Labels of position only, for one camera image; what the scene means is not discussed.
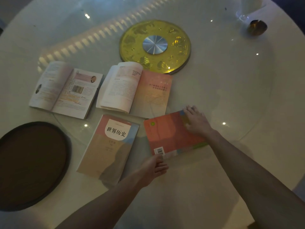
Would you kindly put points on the person's left hand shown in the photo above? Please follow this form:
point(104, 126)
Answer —
point(150, 170)

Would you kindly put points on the person's right hand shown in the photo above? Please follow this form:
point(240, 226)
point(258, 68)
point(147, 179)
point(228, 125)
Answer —
point(195, 121)

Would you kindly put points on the person's left thumb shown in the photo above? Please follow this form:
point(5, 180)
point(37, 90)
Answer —
point(159, 158)

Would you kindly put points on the person's right fingers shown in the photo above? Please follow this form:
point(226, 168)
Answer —
point(189, 112)

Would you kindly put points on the orange-red textbook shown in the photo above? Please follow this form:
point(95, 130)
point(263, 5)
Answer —
point(172, 134)

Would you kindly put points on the person's left forearm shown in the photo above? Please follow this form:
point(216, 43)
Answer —
point(104, 202)

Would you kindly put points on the person's right forearm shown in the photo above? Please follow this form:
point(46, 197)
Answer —
point(255, 178)

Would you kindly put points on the round glass lazy susan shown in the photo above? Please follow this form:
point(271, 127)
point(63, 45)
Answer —
point(152, 76)

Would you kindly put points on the closed beige history textbook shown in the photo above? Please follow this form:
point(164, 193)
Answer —
point(108, 149)

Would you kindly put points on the open textbook with orange page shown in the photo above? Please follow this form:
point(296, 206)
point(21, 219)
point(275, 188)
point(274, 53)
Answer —
point(134, 90)

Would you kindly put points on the gold round turntable base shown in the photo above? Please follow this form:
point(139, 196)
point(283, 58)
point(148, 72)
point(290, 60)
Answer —
point(154, 46)

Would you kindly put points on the small brass round object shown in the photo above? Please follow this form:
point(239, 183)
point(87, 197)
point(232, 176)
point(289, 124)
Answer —
point(257, 27)

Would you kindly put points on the open textbook with white pages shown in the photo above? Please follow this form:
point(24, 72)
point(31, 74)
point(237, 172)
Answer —
point(65, 90)

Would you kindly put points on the white cup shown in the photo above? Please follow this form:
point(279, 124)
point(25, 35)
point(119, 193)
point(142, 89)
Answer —
point(250, 7)

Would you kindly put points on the round dark brown tray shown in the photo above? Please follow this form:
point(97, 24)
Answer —
point(31, 165)

